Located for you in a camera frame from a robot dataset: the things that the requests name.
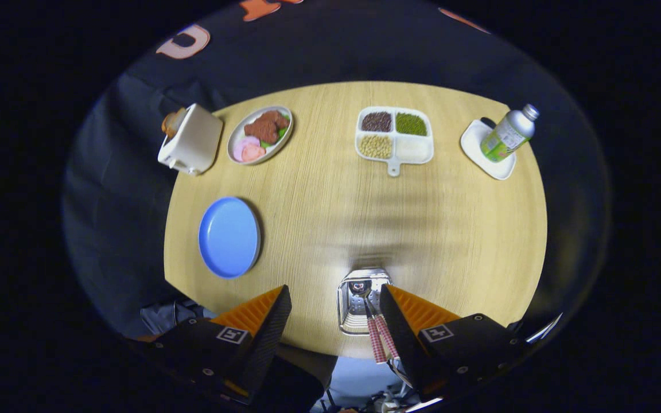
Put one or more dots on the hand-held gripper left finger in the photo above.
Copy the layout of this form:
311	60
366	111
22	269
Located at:
264	338

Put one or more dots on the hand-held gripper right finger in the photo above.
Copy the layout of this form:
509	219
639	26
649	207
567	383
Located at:
405	338

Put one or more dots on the perforated metal basket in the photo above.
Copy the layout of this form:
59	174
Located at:
350	312

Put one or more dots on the blue plate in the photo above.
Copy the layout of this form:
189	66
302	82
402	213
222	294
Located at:
230	238

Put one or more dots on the salmon pink ham slice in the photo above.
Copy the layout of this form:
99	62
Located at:
253	153

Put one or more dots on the white divided tray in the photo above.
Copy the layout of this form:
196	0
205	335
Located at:
413	150

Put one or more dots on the pale pink ham slice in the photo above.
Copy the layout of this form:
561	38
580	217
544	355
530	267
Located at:
238	148

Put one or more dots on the pile of yellow soybeans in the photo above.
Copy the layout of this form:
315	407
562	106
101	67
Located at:
375	147

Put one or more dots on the white oval plate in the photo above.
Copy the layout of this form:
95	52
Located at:
237	140

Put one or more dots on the green lettuce leaf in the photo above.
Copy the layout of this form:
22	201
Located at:
280	133

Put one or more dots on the small white dish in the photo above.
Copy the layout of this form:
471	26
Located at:
474	143

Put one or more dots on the white toaster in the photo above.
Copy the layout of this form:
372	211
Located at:
193	140

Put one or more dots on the brown meat piece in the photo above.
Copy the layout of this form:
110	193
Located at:
266	127

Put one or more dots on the pile of green beans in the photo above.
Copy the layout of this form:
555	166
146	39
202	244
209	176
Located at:
411	124

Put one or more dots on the pile of dark red beans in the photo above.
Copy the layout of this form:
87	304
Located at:
376	121

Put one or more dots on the green label metal bottle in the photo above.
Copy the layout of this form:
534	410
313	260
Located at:
508	135

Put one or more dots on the brown bread slice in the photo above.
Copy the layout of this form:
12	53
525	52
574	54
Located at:
168	127
178	115

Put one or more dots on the black backdrop cloth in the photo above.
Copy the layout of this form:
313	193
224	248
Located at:
336	46

